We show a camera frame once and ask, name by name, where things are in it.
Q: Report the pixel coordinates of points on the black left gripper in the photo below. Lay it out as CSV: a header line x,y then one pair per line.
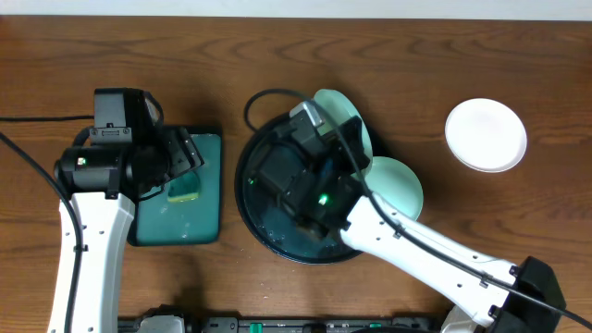
x,y
183,151

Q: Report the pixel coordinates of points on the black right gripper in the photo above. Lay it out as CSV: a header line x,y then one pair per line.
x,y
351,140

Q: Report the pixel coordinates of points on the green yellow sponge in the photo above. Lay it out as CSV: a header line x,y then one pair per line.
x,y
184,188

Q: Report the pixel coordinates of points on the green plate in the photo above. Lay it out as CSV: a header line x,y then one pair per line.
x,y
397,184
342,109

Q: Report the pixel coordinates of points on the white plate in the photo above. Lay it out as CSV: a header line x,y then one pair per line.
x,y
486,135

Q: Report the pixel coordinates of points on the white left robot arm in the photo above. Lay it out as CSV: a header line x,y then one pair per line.
x,y
120,186

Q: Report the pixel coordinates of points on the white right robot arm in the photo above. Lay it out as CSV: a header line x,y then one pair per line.
x,y
486,292

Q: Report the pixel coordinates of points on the teal rectangular water tray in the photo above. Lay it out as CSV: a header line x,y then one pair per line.
x,y
160,223

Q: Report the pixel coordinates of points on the round black tray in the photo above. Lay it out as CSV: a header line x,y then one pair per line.
x,y
273,227

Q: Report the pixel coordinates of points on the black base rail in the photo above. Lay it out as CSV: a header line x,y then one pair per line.
x,y
168,318

